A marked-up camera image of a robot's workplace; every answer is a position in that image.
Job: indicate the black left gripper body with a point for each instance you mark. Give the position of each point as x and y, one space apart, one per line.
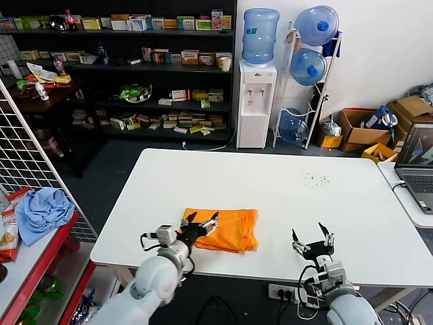
191 233

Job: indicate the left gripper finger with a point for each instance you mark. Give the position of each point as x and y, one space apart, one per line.
210 223
187 221

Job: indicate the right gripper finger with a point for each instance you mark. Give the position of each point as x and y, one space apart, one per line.
299 246
329 238

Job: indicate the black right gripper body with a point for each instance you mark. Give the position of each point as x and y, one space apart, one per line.
316 250

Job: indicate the orange t-shirt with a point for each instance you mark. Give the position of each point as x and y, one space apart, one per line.
233 230

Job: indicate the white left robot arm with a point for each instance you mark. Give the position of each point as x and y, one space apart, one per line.
159 277

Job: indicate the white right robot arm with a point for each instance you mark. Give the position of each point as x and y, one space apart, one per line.
348 311

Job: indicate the white power strip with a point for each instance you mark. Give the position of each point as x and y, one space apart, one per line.
282 292

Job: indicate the white red flat box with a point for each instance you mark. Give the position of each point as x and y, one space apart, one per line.
181 130

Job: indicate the bright green flat box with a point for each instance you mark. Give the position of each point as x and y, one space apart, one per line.
134 126
197 129

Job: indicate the small yellow box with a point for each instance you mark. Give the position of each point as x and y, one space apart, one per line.
329 141

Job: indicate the yellow open bin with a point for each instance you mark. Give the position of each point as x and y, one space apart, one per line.
372 151

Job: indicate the cream flat medicine box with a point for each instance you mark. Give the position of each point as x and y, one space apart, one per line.
170 124

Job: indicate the white yellow flat box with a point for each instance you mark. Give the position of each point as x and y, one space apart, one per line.
155 126

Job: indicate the cream orange medicine box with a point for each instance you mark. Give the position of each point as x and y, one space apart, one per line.
217 120

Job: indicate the grey open laptop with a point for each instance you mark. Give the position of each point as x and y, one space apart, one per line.
416 179

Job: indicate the open brown cardboard box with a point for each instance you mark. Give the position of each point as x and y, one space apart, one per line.
367 137

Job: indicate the clear plastic bag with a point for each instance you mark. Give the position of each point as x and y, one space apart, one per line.
331 127

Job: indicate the red white display cart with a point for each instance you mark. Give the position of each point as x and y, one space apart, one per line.
71 243

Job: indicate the black shelf unit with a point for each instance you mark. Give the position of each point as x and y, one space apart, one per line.
153 107

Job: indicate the bright green medicine box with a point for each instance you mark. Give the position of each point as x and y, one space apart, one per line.
205 103

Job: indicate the white brown medicine box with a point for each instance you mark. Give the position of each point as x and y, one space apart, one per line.
118 124

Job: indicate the flat white medicine box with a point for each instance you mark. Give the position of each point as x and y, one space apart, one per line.
165 101

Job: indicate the red white medicine box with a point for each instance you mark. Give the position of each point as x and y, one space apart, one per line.
180 95

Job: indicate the cream yellow medicine box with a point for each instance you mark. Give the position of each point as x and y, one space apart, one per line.
200 94

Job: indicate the white green stacked box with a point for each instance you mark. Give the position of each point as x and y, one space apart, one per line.
216 95

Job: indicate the blue white package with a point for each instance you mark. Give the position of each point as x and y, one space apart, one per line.
85 306

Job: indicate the white water dispenser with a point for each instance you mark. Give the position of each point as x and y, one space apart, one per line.
252 101

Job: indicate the bowl of green fruit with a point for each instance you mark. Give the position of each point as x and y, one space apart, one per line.
134 93

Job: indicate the light blue crumpled cloth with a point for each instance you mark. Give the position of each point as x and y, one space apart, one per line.
44 213

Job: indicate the green plastic toy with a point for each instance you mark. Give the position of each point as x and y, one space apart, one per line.
28 313
50 287

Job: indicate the large brown cardboard box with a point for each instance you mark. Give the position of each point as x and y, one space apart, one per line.
411 106

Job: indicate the white paper cup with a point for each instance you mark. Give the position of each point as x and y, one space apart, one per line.
226 64

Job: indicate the white orange medicine box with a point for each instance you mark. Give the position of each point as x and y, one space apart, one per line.
207 59

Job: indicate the yellow orange white box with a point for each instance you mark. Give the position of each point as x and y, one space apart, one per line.
190 57

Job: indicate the red blue medicine box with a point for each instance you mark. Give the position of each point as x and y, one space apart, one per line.
159 57

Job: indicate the white yellow medicine box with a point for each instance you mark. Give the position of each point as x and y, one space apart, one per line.
219 55

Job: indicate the white red label box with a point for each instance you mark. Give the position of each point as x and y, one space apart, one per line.
134 61

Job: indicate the red snack bag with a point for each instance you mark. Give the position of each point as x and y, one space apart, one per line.
20 198

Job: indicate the pink white medicine box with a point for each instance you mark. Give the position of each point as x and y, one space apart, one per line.
147 55

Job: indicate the blue water jug blue cap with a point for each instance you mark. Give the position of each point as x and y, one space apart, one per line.
313 23
306 67

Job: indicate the grey blue fabric pile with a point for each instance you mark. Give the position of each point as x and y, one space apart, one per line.
423 93

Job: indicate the red white chips bag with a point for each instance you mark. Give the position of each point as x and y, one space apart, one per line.
8 237

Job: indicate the blue drink bottle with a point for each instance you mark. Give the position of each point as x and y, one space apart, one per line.
103 54

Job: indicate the yellow snack packet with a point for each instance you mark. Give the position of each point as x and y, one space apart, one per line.
61 79

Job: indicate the white open carton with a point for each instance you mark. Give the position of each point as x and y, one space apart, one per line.
88 59

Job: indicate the dark blue hanging cloth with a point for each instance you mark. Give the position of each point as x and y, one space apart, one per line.
330 47

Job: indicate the blue water dispenser bottle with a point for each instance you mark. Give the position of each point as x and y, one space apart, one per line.
259 37

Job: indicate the small white bottle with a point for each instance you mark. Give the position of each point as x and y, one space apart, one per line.
43 93

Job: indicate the dark wooden table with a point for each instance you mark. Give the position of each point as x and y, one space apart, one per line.
31 105

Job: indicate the green blue medicine box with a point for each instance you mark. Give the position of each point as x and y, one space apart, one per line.
186 23

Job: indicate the brown cardboard tag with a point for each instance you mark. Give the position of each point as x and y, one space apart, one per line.
298 42

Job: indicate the white text medicine box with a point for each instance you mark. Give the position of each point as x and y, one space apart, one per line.
158 24

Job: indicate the purple drink bottle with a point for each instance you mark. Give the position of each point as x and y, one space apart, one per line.
60 67

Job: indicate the cream green medicine box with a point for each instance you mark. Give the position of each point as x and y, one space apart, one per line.
74 56

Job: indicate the yellow orange medicine box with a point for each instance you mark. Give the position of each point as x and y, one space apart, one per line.
227 22

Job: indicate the tall white red box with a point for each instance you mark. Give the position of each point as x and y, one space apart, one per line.
217 20

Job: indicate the white grey medicine box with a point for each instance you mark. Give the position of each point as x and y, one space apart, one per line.
119 25

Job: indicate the white printed paper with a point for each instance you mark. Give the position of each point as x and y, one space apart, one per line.
38 71

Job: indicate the small white medicine box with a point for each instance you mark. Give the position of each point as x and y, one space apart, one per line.
106 23

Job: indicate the green snack packet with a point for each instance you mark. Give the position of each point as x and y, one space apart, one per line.
22 84

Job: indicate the flat orange medicine box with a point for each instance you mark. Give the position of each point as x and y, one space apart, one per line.
119 17

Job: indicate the yellow green medicine box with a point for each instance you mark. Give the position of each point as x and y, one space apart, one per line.
92 24

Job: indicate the cola bottle red cap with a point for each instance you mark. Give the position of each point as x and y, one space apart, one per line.
71 23

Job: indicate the white paper roll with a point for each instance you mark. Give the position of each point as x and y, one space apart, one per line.
14 68

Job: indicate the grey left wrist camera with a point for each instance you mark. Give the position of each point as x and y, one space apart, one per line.
166 234

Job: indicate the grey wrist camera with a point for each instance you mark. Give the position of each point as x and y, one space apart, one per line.
166 234
335 274

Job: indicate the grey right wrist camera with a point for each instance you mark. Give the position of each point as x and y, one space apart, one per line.
335 274

